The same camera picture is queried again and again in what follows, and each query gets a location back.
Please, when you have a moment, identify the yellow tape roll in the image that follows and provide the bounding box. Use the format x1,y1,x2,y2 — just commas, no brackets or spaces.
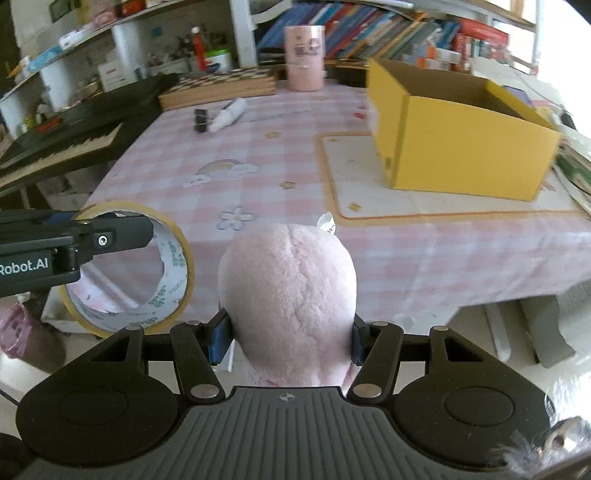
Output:
59,201,195,335

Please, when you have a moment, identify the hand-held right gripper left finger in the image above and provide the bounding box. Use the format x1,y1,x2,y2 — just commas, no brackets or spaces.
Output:
88,308,237,401

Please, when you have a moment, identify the wooden chess board box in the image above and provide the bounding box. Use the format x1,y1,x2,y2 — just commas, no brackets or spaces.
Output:
158,66,278,112

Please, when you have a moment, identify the grey fur sleeve trim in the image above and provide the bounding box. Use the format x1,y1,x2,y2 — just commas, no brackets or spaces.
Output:
492,413,591,476

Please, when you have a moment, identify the red game box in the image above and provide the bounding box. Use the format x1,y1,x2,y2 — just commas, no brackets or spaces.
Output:
459,21,511,44

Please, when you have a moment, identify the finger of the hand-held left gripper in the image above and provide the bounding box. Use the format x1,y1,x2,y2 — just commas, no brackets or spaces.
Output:
69,215,154,254
28,210,88,228

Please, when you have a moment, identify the pink plush toy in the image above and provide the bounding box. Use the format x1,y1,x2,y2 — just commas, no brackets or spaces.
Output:
217,211,358,388

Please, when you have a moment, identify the red bottle with white cap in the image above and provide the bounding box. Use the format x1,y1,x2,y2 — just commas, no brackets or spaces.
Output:
191,26,206,72

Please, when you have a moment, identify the black electronic keyboard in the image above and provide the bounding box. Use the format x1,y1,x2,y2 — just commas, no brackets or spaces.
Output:
0,74,181,195

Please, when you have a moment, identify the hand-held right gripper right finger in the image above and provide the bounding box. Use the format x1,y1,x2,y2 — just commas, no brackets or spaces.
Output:
346,314,492,401

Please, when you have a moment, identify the white bookshelf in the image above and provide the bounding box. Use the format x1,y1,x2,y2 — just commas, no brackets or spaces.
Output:
231,0,539,70

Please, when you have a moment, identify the yellow cardboard box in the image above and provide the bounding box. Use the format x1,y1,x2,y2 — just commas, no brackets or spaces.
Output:
366,58,563,202

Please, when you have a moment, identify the pen holder with brushes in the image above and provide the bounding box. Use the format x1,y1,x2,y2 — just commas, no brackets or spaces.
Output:
148,32,195,77

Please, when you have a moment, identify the white corner shelf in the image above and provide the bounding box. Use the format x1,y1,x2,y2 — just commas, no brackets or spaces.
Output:
0,0,234,134

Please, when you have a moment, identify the light blue flat box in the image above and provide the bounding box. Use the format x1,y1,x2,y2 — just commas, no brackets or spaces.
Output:
28,44,63,70

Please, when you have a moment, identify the pink cylindrical container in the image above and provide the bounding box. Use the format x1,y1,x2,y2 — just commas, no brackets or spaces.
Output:
283,25,325,92

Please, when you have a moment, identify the orange and white carton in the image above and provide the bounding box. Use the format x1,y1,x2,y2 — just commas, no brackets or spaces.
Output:
418,44,462,61
402,53,455,66

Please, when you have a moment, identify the row of colourful books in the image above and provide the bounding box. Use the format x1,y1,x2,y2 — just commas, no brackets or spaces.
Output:
256,0,462,61

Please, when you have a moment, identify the brown case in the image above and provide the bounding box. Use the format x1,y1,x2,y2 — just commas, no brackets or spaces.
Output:
325,59,370,88

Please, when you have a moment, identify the white tub green lid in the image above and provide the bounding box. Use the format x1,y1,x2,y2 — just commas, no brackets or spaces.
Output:
203,48,232,73

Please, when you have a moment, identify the small white bottle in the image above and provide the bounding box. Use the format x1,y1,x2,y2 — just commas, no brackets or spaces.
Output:
210,98,247,132

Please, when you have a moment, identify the stack of white papers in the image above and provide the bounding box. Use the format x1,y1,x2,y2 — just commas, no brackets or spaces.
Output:
471,60,555,93

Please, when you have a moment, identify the white box red label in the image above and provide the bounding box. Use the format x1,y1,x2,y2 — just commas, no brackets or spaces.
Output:
97,59,126,93

